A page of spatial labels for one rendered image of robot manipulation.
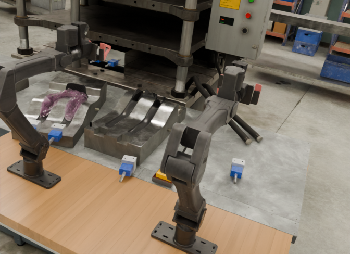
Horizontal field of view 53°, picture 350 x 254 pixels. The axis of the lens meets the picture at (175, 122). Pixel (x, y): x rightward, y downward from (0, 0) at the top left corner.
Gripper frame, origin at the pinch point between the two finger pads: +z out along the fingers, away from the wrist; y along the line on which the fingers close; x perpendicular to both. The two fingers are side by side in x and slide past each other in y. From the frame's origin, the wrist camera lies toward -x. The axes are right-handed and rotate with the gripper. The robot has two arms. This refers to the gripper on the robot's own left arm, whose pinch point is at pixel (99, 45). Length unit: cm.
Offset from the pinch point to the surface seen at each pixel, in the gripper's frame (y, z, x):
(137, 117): -14.8, 9.2, 31.2
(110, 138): -15.1, -12.3, 32.1
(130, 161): -28.3, -17.6, 34.9
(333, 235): -122, 95, 119
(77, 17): 61, 62, 8
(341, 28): -90, 341, 24
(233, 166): -62, 5, 36
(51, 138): 4.9, -22.9, 34.2
